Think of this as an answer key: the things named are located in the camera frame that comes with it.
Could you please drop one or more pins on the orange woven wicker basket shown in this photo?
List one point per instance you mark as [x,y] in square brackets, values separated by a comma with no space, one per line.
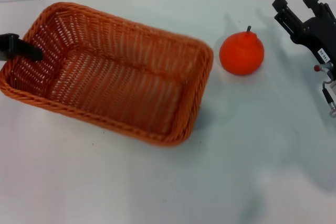
[118,77]

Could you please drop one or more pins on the metal connector with red tip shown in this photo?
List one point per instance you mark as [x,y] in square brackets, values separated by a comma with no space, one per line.
[324,67]

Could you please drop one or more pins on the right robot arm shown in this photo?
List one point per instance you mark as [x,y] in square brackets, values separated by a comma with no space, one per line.
[333,87]

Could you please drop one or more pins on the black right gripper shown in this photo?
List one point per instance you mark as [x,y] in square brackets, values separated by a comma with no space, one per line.
[316,33]

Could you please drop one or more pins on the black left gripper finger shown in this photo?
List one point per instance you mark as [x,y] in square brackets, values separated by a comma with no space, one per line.
[25,49]

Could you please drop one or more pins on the orange toy fruit with stem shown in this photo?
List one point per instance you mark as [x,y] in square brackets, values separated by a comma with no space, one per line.
[240,51]

